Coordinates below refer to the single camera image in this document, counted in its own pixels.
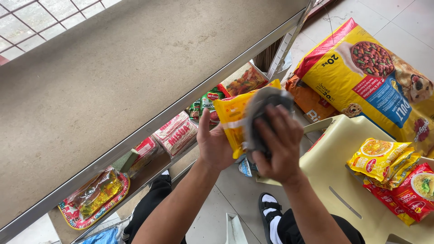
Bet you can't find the person's left hand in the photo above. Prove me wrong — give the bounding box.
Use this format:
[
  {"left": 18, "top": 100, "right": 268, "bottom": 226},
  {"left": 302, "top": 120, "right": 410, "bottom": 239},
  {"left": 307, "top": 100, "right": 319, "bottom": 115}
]
[{"left": 197, "top": 108, "right": 235, "bottom": 172}]

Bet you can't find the person's right hand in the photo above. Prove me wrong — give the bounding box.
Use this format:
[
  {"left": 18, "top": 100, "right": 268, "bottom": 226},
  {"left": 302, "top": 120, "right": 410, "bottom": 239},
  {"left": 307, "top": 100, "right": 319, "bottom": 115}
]
[{"left": 252, "top": 103, "right": 304, "bottom": 186}]

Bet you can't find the yellow instant noodle packet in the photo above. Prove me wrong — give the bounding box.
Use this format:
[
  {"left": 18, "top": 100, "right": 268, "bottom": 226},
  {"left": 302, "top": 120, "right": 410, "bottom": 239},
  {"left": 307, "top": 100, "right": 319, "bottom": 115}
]
[
  {"left": 380, "top": 147, "right": 423, "bottom": 191},
  {"left": 213, "top": 79, "right": 283, "bottom": 160},
  {"left": 347, "top": 138, "right": 413, "bottom": 182}
]

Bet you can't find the grey cleaning cloth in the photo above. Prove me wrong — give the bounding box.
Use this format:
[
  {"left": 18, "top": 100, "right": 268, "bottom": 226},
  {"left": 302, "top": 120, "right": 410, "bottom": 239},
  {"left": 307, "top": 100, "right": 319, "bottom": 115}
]
[{"left": 243, "top": 86, "right": 295, "bottom": 158}]

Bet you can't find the clear packet of white noodles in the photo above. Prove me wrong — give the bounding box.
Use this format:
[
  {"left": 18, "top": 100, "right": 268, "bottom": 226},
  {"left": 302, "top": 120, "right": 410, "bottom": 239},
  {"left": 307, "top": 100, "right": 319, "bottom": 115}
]
[
  {"left": 162, "top": 120, "right": 199, "bottom": 158},
  {"left": 152, "top": 111, "right": 190, "bottom": 143}
]

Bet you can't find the small blue and white packet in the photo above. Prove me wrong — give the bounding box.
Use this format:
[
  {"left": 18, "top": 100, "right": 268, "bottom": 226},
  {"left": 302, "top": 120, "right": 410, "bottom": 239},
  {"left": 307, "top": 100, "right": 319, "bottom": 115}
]
[{"left": 238, "top": 157, "right": 254, "bottom": 178}]

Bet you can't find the green tomato sauce pouch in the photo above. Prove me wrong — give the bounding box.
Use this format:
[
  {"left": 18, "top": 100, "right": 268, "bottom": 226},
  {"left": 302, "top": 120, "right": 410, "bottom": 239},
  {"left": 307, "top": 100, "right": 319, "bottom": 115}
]
[
  {"left": 187, "top": 98, "right": 203, "bottom": 121},
  {"left": 199, "top": 88, "right": 227, "bottom": 124}
]

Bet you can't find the cream plastic chair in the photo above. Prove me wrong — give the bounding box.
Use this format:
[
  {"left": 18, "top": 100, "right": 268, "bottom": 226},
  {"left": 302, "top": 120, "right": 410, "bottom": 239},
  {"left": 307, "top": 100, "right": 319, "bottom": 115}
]
[{"left": 299, "top": 114, "right": 434, "bottom": 244}]

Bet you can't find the orange pet food bag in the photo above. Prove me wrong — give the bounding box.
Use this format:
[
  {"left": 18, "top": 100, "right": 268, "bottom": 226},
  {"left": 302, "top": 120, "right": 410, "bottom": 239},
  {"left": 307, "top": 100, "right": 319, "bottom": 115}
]
[{"left": 285, "top": 75, "right": 340, "bottom": 124}]

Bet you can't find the black sandal with white sock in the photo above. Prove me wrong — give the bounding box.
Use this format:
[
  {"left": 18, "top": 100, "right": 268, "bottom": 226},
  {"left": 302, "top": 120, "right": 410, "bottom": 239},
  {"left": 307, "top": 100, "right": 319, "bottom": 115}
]
[{"left": 258, "top": 192, "right": 284, "bottom": 244}]

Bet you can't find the red and clear food packet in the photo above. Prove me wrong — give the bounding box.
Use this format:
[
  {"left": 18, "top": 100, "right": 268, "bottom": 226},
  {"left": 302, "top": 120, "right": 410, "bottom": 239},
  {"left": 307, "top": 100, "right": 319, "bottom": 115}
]
[{"left": 128, "top": 136, "right": 159, "bottom": 179}]

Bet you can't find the colourful fruit print packet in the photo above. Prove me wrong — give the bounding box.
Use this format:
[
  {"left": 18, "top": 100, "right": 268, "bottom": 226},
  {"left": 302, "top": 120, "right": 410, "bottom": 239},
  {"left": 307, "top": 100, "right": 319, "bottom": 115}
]
[{"left": 217, "top": 62, "right": 269, "bottom": 98}]

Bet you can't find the person's right leg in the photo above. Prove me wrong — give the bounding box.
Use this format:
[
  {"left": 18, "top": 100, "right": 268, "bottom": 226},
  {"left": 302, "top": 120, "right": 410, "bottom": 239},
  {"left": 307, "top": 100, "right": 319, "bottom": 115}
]
[{"left": 276, "top": 208, "right": 366, "bottom": 244}]

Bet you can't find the person's leg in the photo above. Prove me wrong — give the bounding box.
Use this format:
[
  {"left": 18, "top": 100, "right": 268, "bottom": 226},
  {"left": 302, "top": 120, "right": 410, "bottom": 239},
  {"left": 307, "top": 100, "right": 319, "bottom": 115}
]
[
  {"left": 276, "top": 208, "right": 366, "bottom": 244},
  {"left": 121, "top": 174, "right": 188, "bottom": 244}
]

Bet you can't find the green sponge block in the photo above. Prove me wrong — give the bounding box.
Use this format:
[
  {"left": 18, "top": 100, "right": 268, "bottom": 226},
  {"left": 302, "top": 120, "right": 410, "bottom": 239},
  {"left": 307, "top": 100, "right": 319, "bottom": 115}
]
[{"left": 111, "top": 148, "right": 140, "bottom": 174}]

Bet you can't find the person's left leg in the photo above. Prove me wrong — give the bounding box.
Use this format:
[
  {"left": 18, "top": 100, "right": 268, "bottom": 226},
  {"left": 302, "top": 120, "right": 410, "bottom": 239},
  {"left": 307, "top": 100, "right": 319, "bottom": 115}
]
[{"left": 121, "top": 174, "right": 188, "bottom": 244}]

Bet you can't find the large yellow dog food bag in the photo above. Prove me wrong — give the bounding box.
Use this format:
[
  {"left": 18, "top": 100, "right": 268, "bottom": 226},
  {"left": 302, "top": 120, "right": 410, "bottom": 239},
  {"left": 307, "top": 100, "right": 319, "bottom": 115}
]
[{"left": 293, "top": 18, "right": 434, "bottom": 159}]

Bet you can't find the red instant noodle packet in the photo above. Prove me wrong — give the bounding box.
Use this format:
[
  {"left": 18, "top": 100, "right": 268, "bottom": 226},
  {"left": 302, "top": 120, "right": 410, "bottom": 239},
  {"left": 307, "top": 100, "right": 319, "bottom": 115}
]
[
  {"left": 393, "top": 163, "right": 434, "bottom": 223},
  {"left": 363, "top": 178, "right": 416, "bottom": 226}
]

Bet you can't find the clear bag of yellow oil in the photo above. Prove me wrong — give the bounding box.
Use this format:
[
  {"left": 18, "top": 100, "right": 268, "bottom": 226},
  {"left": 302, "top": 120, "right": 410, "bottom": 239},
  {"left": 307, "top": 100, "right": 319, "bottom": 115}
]
[{"left": 67, "top": 166, "right": 125, "bottom": 220}]

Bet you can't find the grey metal shelf rack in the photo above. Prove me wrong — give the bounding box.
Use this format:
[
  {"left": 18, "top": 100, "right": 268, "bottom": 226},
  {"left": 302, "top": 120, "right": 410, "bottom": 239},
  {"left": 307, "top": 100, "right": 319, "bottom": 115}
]
[{"left": 0, "top": 0, "right": 318, "bottom": 244}]

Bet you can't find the blue plastic bag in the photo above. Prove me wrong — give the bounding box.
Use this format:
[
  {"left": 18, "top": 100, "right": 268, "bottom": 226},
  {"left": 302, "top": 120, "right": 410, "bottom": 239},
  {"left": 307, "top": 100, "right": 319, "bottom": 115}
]
[{"left": 82, "top": 226, "right": 121, "bottom": 244}]

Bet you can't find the red festive print tray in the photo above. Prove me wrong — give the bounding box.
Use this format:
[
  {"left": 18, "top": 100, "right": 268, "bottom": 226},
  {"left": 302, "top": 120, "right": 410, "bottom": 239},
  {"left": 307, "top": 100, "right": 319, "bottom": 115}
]
[{"left": 57, "top": 169, "right": 131, "bottom": 231}]

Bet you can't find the metal window grille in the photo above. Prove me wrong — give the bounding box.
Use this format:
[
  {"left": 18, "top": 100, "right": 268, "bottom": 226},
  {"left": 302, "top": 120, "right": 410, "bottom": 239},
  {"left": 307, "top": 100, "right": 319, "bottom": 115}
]
[{"left": 0, "top": 0, "right": 122, "bottom": 66}]

